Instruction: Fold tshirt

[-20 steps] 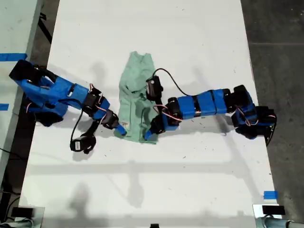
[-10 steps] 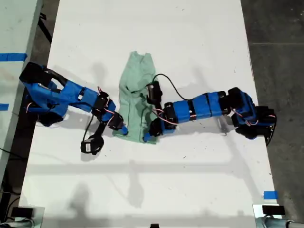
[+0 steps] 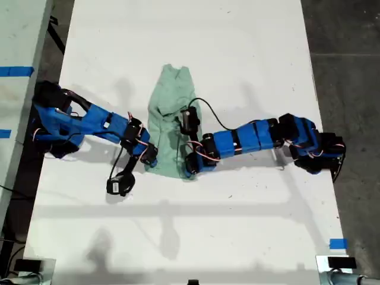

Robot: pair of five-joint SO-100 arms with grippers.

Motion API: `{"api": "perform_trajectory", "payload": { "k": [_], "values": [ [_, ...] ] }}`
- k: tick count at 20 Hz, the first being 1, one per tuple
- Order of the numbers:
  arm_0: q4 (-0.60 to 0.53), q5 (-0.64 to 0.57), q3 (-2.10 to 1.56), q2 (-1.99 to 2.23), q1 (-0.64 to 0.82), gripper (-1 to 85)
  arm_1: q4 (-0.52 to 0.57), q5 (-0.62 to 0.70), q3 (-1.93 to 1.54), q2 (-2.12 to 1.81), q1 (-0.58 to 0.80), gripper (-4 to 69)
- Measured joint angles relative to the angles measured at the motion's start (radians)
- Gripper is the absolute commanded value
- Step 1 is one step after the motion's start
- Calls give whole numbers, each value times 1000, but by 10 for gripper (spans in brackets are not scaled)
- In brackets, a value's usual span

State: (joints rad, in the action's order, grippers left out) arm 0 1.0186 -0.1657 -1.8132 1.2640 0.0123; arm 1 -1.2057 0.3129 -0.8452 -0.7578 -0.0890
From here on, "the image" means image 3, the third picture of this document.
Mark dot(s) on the short black camera stalk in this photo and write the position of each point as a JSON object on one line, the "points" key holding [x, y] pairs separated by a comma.
{"points": [[130, 166], [196, 138]]}

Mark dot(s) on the long blue tape strip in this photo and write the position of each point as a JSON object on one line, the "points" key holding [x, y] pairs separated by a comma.
{"points": [[16, 71]]}

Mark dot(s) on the small black box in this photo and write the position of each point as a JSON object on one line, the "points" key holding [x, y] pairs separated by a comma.
{"points": [[341, 262], [28, 265]]}

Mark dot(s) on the square blue tape piece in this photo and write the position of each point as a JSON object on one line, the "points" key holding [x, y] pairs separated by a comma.
{"points": [[338, 244]]}

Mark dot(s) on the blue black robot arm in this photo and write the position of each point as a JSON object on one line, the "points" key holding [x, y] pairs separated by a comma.
{"points": [[252, 136], [98, 121]]}

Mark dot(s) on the black metal frame bar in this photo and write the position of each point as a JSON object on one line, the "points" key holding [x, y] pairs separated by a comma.
{"points": [[58, 38]]}

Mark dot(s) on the short blue tape strip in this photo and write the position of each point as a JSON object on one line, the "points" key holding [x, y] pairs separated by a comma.
{"points": [[5, 134]]}

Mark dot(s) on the pale side table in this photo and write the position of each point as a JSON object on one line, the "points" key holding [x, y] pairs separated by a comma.
{"points": [[17, 35]]}

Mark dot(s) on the pale green T-shirt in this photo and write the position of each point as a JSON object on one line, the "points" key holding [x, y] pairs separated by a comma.
{"points": [[169, 89]]}

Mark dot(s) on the small black knob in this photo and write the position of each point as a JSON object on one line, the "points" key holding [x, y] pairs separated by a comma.
{"points": [[193, 282]]}

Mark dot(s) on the black camera box white label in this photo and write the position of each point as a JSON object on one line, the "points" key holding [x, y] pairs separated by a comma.
{"points": [[115, 187], [188, 120]]}

